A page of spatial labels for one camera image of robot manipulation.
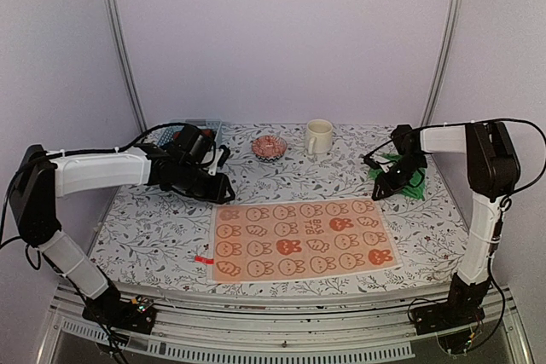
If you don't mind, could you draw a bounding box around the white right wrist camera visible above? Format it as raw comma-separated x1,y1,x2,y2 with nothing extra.
363,155,392,170

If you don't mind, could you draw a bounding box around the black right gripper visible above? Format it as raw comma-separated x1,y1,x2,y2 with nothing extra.
373,154,427,200

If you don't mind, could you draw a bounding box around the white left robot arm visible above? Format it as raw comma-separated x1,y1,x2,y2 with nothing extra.
1,122,235,325

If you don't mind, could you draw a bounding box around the cream ceramic mug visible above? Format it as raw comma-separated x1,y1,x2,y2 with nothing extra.
305,119,334,155

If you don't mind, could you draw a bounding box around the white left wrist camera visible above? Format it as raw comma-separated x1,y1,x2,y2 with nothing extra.
207,145,231,176

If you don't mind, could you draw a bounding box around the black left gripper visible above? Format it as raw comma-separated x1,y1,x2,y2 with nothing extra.
177,161,236,204

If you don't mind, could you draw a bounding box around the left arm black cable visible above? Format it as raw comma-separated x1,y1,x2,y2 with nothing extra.
0,123,189,269

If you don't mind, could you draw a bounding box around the orange rabbit print towel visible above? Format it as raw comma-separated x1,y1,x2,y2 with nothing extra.
194,198,402,284

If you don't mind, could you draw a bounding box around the light blue plastic basket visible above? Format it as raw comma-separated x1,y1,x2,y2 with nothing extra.
155,118,224,147

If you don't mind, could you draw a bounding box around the red patterned small bowl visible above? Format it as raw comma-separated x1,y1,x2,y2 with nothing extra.
252,135,288,163

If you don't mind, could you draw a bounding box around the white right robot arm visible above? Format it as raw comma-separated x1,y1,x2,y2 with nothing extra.
364,120,520,286

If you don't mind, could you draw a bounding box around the green microfibre towel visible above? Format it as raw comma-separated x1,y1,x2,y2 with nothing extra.
370,154,427,201

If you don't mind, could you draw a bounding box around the aluminium right corner post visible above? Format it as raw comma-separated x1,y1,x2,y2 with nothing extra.
421,0,462,126

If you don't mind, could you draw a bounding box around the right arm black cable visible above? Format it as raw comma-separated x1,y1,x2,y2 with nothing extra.
362,116,546,331

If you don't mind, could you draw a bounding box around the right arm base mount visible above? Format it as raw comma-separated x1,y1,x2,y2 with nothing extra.
409,274,491,335

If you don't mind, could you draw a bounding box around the aluminium left corner post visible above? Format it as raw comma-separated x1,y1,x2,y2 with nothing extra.
104,0,148,131

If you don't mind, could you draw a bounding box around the aluminium front rail frame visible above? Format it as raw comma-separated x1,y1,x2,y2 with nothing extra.
38,282,534,364

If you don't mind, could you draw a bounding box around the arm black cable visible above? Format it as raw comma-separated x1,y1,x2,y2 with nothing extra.
362,116,546,331
0,123,189,269

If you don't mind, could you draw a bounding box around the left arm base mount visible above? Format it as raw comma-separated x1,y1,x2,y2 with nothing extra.
82,284,157,335

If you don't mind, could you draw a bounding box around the aluminium corner post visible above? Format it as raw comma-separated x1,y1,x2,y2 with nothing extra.
104,0,148,131
421,0,462,126

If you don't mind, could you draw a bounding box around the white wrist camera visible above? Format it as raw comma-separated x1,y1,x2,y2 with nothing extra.
363,155,392,170
207,145,231,176

